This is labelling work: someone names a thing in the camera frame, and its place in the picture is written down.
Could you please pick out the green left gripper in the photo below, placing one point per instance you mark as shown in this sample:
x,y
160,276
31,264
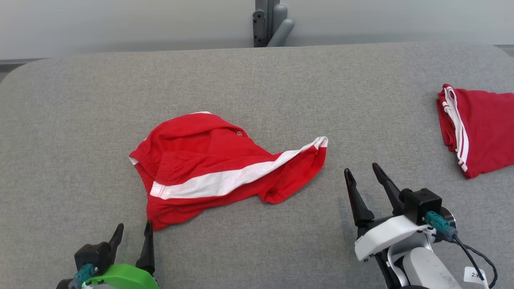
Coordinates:
x,y
120,279

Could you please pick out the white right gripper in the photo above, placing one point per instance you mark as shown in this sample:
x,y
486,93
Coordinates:
x,y
385,237

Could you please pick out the red shorts with white stripe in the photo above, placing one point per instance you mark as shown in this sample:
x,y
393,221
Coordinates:
x,y
200,156

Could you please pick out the red white sports jersey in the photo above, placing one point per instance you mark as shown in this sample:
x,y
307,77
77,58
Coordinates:
x,y
486,128

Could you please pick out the grey fabric sofa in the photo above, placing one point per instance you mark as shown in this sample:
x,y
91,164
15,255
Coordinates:
x,y
241,80

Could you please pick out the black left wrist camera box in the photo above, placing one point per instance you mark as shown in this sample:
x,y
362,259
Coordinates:
x,y
92,255

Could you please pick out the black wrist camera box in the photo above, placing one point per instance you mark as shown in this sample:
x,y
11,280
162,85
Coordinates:
x,y
92,255
421,202

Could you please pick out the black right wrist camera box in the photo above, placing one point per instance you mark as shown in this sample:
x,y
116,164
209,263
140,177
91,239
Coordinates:
x,y
421,202

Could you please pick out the grey metal stand bracket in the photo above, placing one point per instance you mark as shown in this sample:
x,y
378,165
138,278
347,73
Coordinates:
x,y
267,24

